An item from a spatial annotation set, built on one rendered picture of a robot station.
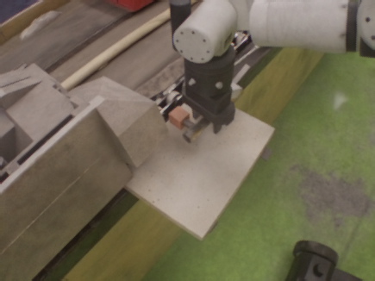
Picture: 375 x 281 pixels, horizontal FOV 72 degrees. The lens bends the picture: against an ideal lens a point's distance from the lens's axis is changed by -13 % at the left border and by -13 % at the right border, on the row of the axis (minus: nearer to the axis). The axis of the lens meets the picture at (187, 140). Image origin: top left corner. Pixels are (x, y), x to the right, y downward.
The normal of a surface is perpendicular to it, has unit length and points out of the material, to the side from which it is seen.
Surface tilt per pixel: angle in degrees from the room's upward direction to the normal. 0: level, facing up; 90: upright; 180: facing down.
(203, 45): 90
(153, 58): 0
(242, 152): 0
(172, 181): 0
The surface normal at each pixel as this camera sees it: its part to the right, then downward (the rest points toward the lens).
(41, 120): -0.16, -0.63
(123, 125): 0.61, 0.10
